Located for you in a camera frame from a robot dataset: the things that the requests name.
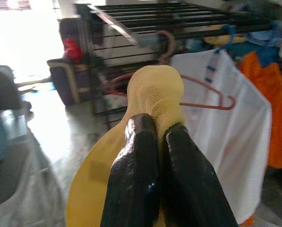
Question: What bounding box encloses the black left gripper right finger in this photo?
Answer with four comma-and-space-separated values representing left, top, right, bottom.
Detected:
161, 124, 238, 227

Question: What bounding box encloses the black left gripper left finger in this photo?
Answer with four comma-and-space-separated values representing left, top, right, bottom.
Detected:
100, 113, 162, 227

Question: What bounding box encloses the pink plastic hanger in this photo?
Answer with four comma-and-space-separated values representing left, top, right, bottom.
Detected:
102, 30, 236, 111

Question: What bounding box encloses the yellow garment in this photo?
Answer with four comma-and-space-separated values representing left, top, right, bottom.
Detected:
65, 65, 186, 227

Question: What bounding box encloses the blue plastic hanger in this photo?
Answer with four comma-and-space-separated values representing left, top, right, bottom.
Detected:
221, 23, 237, 45

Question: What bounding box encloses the white garment with blue stripes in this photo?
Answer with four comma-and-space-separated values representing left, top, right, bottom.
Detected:
170, 48, 273, 224

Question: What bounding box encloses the purple sofa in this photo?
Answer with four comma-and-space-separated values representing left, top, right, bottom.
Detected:
47, 17, 108, 106

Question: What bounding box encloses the orange garment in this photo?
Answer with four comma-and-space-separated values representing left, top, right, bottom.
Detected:
239, 52, 282, 225

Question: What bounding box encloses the red cloth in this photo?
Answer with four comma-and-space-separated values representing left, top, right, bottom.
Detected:
63, 38, 84, 62

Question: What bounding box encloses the blue suitcase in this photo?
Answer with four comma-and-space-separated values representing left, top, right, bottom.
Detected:
225, 30, 282, 69

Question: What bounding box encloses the black metal drying rack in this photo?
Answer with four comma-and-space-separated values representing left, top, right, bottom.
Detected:
74, 2, 282, 123

